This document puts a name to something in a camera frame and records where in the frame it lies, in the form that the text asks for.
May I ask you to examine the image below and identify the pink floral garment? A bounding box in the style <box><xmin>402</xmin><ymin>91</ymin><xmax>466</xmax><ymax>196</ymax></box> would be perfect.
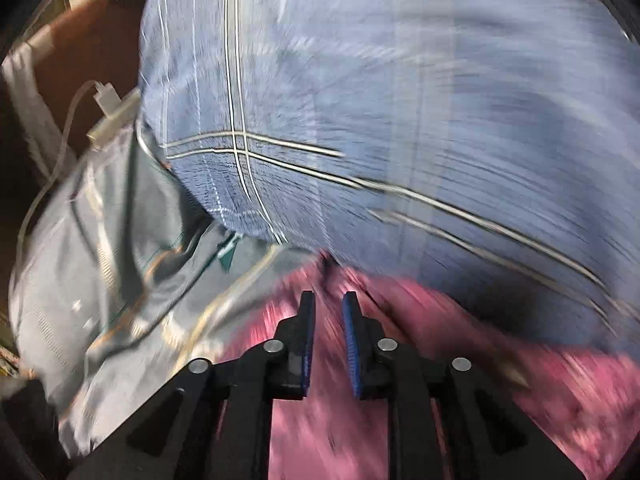
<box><xmin>230</xmin><ymin>256</ymin><xmax>639</xmax><ymax>479</ymax></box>

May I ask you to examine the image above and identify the grey striped bedsheet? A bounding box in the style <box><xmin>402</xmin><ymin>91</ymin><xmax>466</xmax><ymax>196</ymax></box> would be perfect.
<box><xmin>9</xmin><ymin>126</ymin><xmax>311</xmax><ymax>458</ymax></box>

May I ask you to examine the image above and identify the blue plaid pillow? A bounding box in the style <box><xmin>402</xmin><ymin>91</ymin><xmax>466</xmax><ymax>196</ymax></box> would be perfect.
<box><xmin>140</xmin><ymin>0</ymin><xmax>639</xmax><ymax>356</ymax></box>

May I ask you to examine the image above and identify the brown wooden headboard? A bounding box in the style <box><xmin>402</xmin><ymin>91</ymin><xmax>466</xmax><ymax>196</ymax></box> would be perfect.
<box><xmin>34</xmin><ymin>0</ymin><xmax>145</xmax><ymax>128</ymax></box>

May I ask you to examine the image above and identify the white charger with cable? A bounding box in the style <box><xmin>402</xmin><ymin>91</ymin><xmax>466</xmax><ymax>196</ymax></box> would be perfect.
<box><xmin>15</xmin><ymin>80</ymin><xmax>140</xmax><ymax>272</ymax></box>

